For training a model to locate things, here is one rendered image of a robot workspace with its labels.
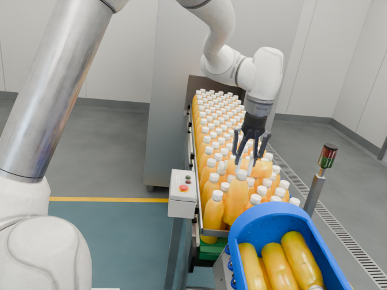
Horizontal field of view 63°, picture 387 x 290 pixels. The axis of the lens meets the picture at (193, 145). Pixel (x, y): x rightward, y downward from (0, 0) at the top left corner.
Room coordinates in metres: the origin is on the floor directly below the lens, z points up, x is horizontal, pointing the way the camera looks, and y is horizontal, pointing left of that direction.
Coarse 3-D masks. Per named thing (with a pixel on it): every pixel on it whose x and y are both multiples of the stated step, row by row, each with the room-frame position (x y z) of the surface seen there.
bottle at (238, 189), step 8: (232, 184) 1.00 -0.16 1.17; (240, 184) 0.99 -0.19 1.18; (232, 192) 0.99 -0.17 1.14; (240, 192) 0.98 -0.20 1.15; (232, 200) 0.99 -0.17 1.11; (240, 200) 0.98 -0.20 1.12; (232, 208) 0.98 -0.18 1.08; (240, 208) 0.98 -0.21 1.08; (224, 216) 1.00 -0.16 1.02; (232, 216) 0.98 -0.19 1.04
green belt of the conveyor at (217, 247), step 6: (192, 144) 1.90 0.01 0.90; (198, 216) 1.14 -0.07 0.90; (198, 222) 1.10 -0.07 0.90; (222, 240) 1.01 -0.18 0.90; (204, 246) 0.96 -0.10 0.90; (210, 246) 0.96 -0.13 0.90; (216, 246) 0.97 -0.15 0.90; (222, 246) 0.97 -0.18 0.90; (198, 252) 0.98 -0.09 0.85; (204, 252) 0.94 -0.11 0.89; (210, 252) 0.94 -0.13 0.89; (216, 252) 0.95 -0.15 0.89; (204, 258) 0.94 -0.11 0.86; (210, 258) 0.94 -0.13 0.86; (216, 258) 0.94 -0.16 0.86
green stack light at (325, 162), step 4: (320, 156) 1.32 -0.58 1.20; (320, 160) 1.31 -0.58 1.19; (324, 160) 1.30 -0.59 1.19; (328, 160) 1.29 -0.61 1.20; (332, 160) 1.29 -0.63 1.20; (320, 164) 1.30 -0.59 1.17; (324, 164) 1.29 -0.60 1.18; (328, 164) 1.29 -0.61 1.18; (332, 164) 1.30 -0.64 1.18; (328, 168) 1.29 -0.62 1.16
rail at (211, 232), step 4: (204, 228) 0.97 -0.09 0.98; (204, 232) 0.96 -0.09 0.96; (208, 232) 0.96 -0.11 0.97; (212, 232) 0.96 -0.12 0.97; (216, 232) 0.96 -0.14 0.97; (220, 232) 0.97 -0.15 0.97; (224, 232) 0.97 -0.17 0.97; (228, 232) 0.97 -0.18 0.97; (216, 236) 0.96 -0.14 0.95; (220, 236) 0.97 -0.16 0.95; (224, 236) 0.97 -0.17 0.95
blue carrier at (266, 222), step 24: (240, 216) 0.82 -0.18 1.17; (264, 216) 0.77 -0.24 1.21; (288, 216) 0.83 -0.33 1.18; (240, 240) 0.82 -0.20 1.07; (264, 240) 0.83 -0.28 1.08; (312, 240) 0.83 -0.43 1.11; (240, 264) 0.66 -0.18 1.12; (336, 264) 0.63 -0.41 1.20; (240, 288) 0.60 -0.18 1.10; (336, 288) 0.65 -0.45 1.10
